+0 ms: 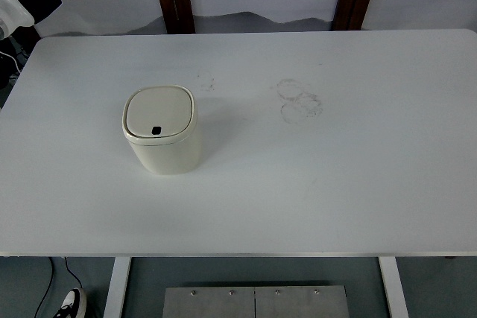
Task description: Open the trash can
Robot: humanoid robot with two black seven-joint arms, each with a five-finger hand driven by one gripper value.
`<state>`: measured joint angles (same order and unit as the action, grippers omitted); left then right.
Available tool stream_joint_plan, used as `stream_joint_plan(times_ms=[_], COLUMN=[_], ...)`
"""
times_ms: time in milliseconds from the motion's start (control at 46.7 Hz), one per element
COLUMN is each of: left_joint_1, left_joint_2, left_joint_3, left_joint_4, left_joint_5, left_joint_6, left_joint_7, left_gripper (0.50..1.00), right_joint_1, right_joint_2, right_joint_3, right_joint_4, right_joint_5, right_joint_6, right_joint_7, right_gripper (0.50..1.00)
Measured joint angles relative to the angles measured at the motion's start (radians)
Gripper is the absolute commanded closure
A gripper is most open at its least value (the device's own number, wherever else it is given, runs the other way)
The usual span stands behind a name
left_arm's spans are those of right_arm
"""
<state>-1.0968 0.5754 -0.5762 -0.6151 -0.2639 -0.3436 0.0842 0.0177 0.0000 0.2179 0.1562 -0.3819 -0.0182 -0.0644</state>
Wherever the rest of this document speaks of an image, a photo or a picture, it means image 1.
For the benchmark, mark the cream plastic trash can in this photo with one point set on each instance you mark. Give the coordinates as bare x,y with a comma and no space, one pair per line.
161,125

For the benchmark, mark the white silver robot forearm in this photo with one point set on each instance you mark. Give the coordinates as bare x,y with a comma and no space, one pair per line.
13,16

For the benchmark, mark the left white table leg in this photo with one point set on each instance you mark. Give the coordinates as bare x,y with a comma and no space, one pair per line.
117,288

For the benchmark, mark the white table leg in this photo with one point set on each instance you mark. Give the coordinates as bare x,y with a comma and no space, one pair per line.
393,287
117,288

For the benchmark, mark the black white sneaker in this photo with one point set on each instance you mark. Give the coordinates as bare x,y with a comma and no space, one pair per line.
74,305

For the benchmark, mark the right white table leg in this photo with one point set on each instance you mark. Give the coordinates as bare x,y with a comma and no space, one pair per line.
393,287

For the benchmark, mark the grey metal base plate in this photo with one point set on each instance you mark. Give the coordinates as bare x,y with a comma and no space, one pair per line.
267,301

